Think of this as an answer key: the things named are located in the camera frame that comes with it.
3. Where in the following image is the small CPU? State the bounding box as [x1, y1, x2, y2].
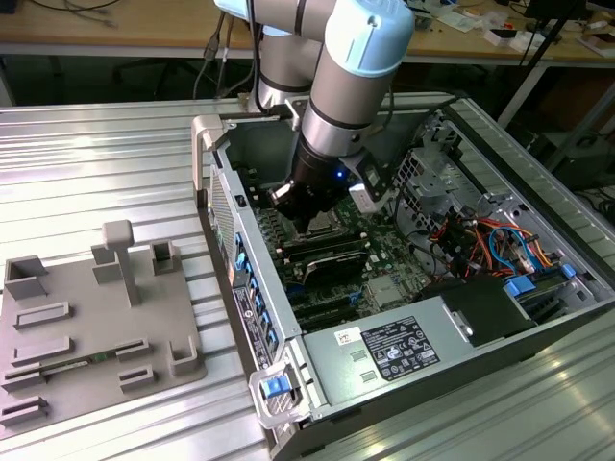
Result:
[307, 210, 339, 234]

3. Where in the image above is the black RAM stick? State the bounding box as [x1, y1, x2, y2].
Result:
[283, 241, 372, 265]
[277, 229, 369, 254]

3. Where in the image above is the black graphics card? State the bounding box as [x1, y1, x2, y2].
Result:
[301, 249, 370, 290]

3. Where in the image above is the green motherboard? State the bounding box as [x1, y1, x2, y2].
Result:
[239, 165, 433, 332]

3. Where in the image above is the metal drive cage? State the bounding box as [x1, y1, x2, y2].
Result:
[391, 146, 481, 237]

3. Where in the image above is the open grey PC case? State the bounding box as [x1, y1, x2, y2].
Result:
[190, 98, 615, 461]

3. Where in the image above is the silver chipset heatsink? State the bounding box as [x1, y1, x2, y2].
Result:
[367, 277, 403, 307]

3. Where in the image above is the grey power supply unit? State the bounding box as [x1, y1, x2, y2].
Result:
[301, 295, 477, 412]

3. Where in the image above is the blue case latch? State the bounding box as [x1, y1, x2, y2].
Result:
[260, 378, 291, 400]

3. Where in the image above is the black fan shroud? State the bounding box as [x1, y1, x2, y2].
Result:
[415, 277, 538, 350]

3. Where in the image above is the wooden desk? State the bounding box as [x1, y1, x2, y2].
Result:
[0, 0, 615, 66]

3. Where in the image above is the small white box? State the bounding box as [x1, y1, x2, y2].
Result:
[484, 27, 526, 52]

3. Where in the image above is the grey parts rack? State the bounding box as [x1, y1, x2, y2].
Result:
[0, 219, 209, 439]

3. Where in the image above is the green RAM stick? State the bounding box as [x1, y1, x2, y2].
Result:
[40, 351, 119, 378]

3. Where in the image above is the white wrist camera black mount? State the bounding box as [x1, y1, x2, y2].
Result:
[338, 153, 391, 215]

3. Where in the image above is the blue cable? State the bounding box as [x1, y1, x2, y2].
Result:
[487, 225, 539, 276]

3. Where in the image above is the orange wire bundle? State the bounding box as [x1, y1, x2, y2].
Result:
[468, 218, 563, 270]

